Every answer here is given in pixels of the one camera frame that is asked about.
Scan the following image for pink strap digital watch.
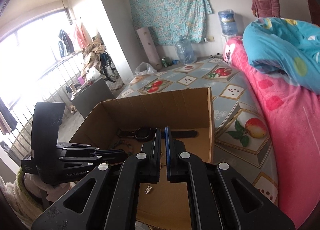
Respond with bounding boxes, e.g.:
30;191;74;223
116;127;198;142

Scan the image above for gold butterfly chain bracelet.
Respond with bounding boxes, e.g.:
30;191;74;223
158;152;167;171

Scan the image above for white gloved left hand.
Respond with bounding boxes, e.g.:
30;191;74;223
23;173;75;202

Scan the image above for brown cardboard box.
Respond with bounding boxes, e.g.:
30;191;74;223
69;87;216;230

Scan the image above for grey cabinet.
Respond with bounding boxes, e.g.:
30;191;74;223
71;78;115;119

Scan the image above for fruit pattern table cover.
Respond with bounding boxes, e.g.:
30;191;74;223
119;55;279;204

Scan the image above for metal balcony railing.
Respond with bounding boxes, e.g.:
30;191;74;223
1;51;83;165

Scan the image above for white plastic bags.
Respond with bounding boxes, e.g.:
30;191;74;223
135;62;157;75

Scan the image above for pile of clothes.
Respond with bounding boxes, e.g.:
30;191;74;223
81;33;106;80

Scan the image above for green can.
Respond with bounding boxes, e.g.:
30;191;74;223
162;57;168;67

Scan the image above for pink floral quilt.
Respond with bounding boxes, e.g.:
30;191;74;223
223;38;319;229

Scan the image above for hanging pink garment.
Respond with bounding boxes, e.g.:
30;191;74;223
75;23;92;48

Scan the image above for empty water jug on floor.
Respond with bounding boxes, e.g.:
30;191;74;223
175;39;197;65

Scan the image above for hanging dark jacket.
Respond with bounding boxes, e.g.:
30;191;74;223
58;29;74;58

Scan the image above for blue patterned quilt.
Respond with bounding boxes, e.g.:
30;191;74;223
242;18;319;95

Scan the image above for teal floral wall cloth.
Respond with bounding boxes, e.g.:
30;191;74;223
129;0;213;46

